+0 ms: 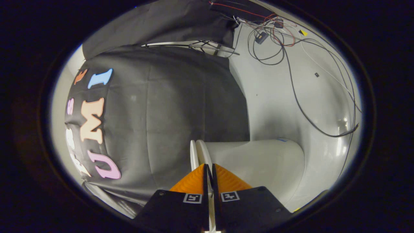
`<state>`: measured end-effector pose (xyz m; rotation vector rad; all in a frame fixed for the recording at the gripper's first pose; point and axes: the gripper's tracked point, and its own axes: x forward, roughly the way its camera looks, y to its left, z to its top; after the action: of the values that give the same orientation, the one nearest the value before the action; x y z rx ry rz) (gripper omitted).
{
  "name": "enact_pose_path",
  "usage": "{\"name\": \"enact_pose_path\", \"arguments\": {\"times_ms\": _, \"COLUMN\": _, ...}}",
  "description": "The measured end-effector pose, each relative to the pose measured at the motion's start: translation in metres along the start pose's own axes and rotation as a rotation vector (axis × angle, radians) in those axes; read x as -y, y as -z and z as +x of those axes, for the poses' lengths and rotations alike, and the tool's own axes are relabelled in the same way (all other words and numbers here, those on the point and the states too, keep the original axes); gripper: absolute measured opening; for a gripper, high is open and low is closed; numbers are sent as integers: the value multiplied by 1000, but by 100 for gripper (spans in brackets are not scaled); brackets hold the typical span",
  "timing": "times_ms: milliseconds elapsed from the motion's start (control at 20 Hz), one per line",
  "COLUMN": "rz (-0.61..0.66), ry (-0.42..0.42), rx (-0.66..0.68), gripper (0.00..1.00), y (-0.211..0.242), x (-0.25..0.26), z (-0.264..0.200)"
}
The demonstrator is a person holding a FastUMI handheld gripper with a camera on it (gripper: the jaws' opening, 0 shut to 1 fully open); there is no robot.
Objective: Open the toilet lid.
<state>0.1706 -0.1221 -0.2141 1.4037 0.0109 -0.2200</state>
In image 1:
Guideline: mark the yellow tape piece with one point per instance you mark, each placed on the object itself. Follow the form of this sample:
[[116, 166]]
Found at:
[[303, 32]]

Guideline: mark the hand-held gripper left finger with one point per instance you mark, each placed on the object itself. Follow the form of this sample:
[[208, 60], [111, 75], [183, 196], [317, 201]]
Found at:
[[181, 210]]

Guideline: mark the small black adapter box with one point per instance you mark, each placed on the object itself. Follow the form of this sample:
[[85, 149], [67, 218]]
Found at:
[[261, 37]]

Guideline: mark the black backdrop cloth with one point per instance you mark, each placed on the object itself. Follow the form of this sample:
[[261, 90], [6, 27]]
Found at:
[[168, 113]]

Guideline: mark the black light stand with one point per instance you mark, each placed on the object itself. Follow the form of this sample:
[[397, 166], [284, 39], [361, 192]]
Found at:
[[200, 46]]

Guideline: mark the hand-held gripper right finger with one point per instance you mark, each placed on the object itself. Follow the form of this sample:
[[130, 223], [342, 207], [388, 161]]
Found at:
[[245, 210]]

